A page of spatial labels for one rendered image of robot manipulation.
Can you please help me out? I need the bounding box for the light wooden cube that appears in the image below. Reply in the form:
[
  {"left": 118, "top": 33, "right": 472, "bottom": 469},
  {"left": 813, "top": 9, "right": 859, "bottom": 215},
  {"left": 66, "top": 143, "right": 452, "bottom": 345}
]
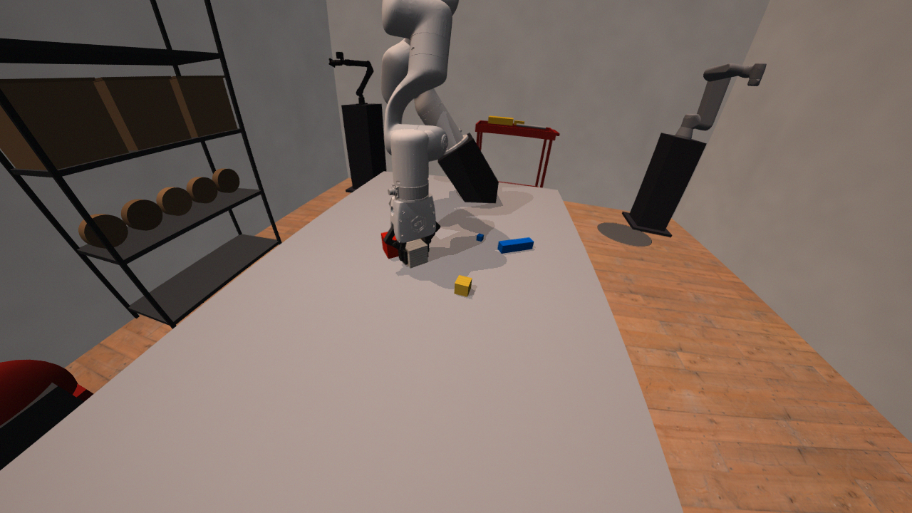
[{"left": 405, "top": 239, "right": 428, "bottom": 268}]

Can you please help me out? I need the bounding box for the red wooden cube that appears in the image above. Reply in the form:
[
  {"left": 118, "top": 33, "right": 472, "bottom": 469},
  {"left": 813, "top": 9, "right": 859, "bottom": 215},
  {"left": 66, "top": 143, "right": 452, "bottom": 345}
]
[{"left": 381, "top": 232, "right": 399, "bottom": 259}]

